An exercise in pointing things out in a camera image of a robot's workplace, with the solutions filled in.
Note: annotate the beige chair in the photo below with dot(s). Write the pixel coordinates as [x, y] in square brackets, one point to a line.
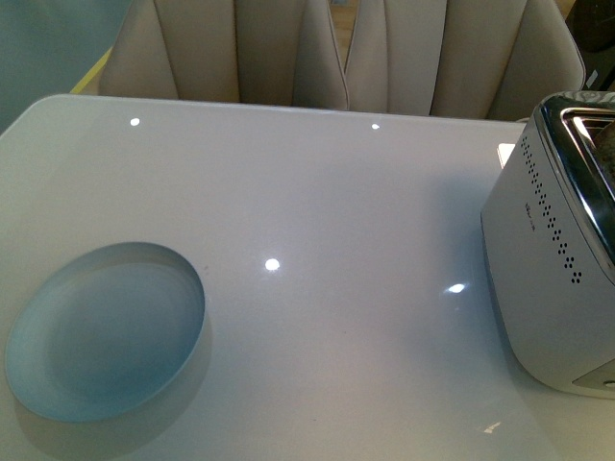
[463, 59]
[277, 53]

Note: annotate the beige chair left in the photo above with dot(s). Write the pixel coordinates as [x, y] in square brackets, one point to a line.
[277, 53]

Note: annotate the chrome white toaster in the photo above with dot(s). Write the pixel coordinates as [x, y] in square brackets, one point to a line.
[548, 237]

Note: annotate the beige chair right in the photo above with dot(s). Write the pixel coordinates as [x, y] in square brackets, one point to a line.
[463, 59]

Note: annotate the light blue round plate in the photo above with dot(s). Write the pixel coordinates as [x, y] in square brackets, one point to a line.
[106, 333]

